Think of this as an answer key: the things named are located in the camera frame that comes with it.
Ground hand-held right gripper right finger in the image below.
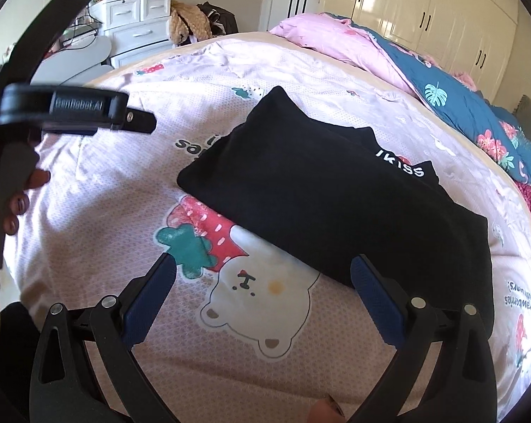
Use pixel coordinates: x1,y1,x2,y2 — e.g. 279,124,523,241
350,253,498,423

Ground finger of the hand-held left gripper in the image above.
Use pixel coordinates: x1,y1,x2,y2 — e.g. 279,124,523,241
109,105,157,135

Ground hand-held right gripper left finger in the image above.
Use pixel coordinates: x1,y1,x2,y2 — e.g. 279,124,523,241
29,253,179,423

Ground black shirt with orange patches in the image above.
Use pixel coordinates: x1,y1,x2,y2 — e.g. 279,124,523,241
177,86,496,332

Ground person's left hand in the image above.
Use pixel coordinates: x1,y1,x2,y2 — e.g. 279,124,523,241
0,147,51,236

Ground person's right hand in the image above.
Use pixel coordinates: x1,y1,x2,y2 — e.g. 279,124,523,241
307,398,346,423

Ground grey round table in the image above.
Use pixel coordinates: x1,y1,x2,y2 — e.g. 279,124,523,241
31,34,115,87

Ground pink printed bed sheet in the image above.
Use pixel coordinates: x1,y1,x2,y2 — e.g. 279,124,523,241
1,31,531,423

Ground white drawer cabinet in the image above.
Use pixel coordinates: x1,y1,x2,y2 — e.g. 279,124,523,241
88,0,174,70

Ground brown cloth on cabinet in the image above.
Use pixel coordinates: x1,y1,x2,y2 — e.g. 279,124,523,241
167,0,214,48

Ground black bag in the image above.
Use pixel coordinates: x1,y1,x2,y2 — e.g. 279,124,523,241
197,2,240,37

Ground person's dark pants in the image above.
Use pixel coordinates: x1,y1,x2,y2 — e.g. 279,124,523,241
0,269,43,423

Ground pink quilt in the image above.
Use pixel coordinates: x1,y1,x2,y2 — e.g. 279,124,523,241
269,12,427,100

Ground blue floral quilt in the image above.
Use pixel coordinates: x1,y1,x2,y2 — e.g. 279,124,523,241
336,18,531,184

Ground cream wardrobe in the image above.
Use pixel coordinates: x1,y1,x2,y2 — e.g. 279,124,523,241
317,0,521,103

